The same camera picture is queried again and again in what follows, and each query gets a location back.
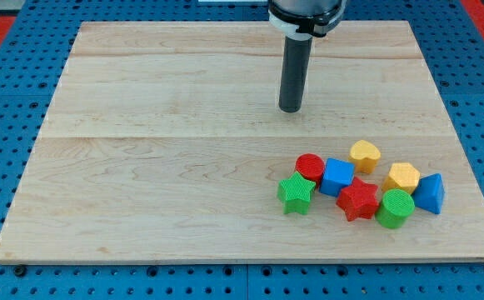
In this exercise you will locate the blue cube block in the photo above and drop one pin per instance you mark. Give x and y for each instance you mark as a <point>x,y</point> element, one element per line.
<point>337,175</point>

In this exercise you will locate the green star block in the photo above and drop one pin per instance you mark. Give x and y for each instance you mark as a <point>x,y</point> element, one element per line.
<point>295,194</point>

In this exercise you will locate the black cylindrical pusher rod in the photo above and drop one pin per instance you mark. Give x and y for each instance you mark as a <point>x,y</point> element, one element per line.
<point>294,72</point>

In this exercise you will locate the yellow heart block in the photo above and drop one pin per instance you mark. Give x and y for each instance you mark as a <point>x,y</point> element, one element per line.
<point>364,156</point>

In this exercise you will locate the green cylinder block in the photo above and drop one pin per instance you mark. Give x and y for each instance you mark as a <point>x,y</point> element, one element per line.
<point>395,208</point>

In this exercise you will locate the yellow hexagon block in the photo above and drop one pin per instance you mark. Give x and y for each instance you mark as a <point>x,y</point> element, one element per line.
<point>402,175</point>

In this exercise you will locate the blue triangle block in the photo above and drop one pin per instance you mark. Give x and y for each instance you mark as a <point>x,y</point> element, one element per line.
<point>429,193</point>

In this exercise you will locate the red star block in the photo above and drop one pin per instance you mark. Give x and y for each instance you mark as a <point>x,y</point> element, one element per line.
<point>358,200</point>

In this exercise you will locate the red cylinder block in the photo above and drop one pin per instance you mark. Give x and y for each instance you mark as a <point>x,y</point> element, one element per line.
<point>311,167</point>

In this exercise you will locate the wooden board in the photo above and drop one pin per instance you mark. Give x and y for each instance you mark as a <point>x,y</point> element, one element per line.
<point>163,144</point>

